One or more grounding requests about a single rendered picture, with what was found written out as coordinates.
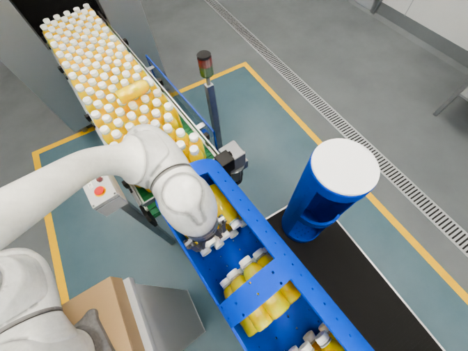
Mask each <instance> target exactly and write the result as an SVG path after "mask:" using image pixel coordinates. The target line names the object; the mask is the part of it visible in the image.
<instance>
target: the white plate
mask: <svg viewBox="0 0 468 351"><path fill-rule="evenodd" d="M311 168H312V170H313V173H314V175H315V177H316V178H317V179H318V181H319V182H320V183H321V184H322V185H323V186H324V187H326V188H327V189H329V190H330V191H332V192H335V193H337V194H340V195H344V196H358V195H362V194H365V193H367V192H369V191H370V190H371V189H372V188H374V186H376V184H377V182H378V180H379V178H380V167H379V164H378V162H377V160H376V158H375V156H374V155H373V154H372V152H371V151H370V150H369V149H367V148H366V147H365V146H363V145H361V144H360V143H357V142H356V141H352V140H349V139H330V140H327V141H324V142H322V143H321V144H320V145H319V146H318V147H317V148H316V149H315V150H314V152H313V154H312V157H311Z"/></svg>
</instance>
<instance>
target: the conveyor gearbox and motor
mask: <svg viewBox="0 0 468 351"><path fill-rule="evenodd" d="M224 150H227V151H230V152H231V153H232V155H233V156H232V157H234V160H235V169H234V170H232V171H231V178H232V179H233V180H234V181H235V183H236V184H237V185H239V184H240V183H241V182H242V176H243V170H244V169H246V168H247V167H248V160H247V158H246V152H245V151H243V149H241V147H240V146H239V145H238V144H237V143H236V141H231V142H230V143H228V144H226V145H225V146H223V147H222V148H220V149H219V153H221V152H223V151H224Z"/></svg>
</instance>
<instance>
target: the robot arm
mask: <svg viewBox="0 0 468 351"><path fill-rule="evenodd" d="M102 176H120V177H122V178H123V180H124V181H125V182H126V183H128V184H130V185H137V186H140V187H143V188H144V189H150V191H151V192H152V193H153V196H154V197H155V199H156V201H157V204H158V206H159V210H160V212H161V213H162V215H163V216H164V218H165V219H166V220H167V221H168V223H169V224H170V225H171V226H172V227H173V228H174V229H176V230H177V231H178V232H179V233H182V234H183V235H186V236H187V237H188V238H189V239H188V240H184V241H183V243H184V245H185V246H186V248H187V249H192V250H193V251H195V252H196V253H197V252H199V251H200V249H202V250H204V249H205V248H206V249H207V250H208V251H210V249H209V248H208V246H207V244H206V243H205V242H207V241H209V240H211V239H212V238H213V237H214V236H215V237H216V239H217V240H218V242H219V243H221V240H220V239H222V237H223V236H222V234H221V233H225V232H226V222H227V220H226V218H225V217H224V216H223V214H221V215H219V217H217V213H218V210H217V202H216V198H215V195H214V194H213V192H212V190H211V188H210V186H209V184H208V183H207V182H206V181H205V180H204V179H203V178H202V177H200V176H199V175H198V174H197V173H196V172H195V170H193V168H192V167H191V165H190V164H189V162H188V160H187V158H186V156H185V154H184V153H183V151H181V149H180V148H179V146H178V145H177V144H176V142H175V141H174V140H173V139H172V138H171V137H170V136H169V135H168V134H167V133H166V132H165V131H163V130H161V129H160V128H158V127H156V126H154V125H150V124H140V125H136V126H134V127H133V128H132V129H130V130H129V132H128V133H127V134H126V136H125V138H124V139H123V140H122V141H121V142H120V143H118V144H113V145H106V146H96V147H92V148H87V149H83V150H80V151H77V152H75V153H72V154H70V155H67V156H65V157H62V158H60V159H58V160H56V161H55V162H52V163H51V164H48V165H47V166H44V167H42V168H40V169H38V170H36V171H34V172H32V173H30V174H28V175H26V176H24V177H22V178H20V179H18V180H16V181H13V182H11V183H9V184H7V185H5V186H3V187H1V188H0V351H116V350H115V349H114V347H113V345H112V343H111V341H110V339H109V337H108V336H107V333H106V331H105V330H104V327H103V326H102V323H101V322H100V319H99V314H98V310H97V309H89V310H88V311H87V312H86V313H85V315H84V316H83V318H82V319H81V320H80V321H79V322H77V323H76V324H75V325H73V324H72V323H71V322H70V321H69V320H68V318H67V316H66V315H65V314H64V312H63V308H62V305H61V298H60V295H59V290H58V287H57V284H56V281H55V278H54V275H53V273H52V271H51V268H50V266H49V264H48V262H47V261H46V260H45V259H44V258H43V257H42V256H41V255H40V254H39V253H37V252H35V251H33V250H31V249H27V248H11V249H4V250H2V249H3V248H5V247H6V246H8V245H9V244H10V243H11V242H13V241H14V240H16V239H17V238H18V237H19V236H20V235H22V234H23V233H25V232H26V231H27V230H29V229H30V228H31V227H32V226H33V225H35V224H36V223H38V222H39V221H40V220H41V219H42V218H44V217H45V216H46V215H48V214H49V213H50V212H51V211H52V210H54V209H55V208H57V207H58V206H59V205H60V204H62V203H63V202H64V201H66V200H67V199H68V198H70V197H71V196H72V195H73V194H74V193H76V192H77V191H78V190H80V189H81V188H82V187H83V186H85V185H86V184H88V183H89V182H90V181H92V180H94V179H96V178H99V177H102ZM218 226H219V229H217V228H218ZM195 242H198V244H196V243H195Z"/></svg>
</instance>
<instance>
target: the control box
mask: <svg viewBox="0 0 468 351"><path fill-rule="evenodd" d="M99 186H101V187H104V191H103V193H102V194H101V195H96V194H95V193H94V190H95V188H96V187H99ZM83 188H84V191H85V193H86V195H87V197H88V200H89V202H90V204H91V206H92V208H93V209H94V210H96V211H98V212H99V213H101V214H103V215H104V216H106V217H107V216H109V215H110V214H112V213H113V212H115V211H117V210H118V209H120V208H121V207H123V206H124V205H127V204H128V201H127V199H126V198H125V195H124V193H123V192H122V190H121V188H120V186H119V184H118V183H117V181H116V179H115V177H114V176H113V175H106V176H102V181H100V182H98V181H97V180H96V179H94V180H92V181H90V182H89V183H88V184H86V185H85V186H83Z"/></svg>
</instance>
